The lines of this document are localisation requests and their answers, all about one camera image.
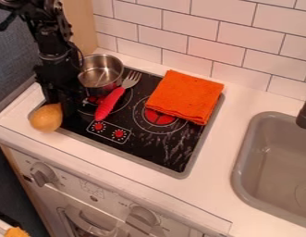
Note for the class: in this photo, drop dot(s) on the silver pot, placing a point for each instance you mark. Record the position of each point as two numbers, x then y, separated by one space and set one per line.
99 73

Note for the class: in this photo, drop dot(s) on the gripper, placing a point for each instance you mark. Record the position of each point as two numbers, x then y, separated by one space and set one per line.
58 74

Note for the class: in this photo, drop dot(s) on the yellow toy chicken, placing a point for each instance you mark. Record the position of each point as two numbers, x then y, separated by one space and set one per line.
46 118

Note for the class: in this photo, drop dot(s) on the orange cloth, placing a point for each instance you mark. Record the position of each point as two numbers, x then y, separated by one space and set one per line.
184 95

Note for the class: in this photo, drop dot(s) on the toy stove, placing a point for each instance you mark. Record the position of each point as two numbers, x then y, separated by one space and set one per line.
167 146

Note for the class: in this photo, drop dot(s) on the toy sink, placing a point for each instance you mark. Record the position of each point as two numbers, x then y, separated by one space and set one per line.
276 172

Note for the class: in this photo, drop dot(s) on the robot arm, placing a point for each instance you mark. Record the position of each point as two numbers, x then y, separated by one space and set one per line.
48 27

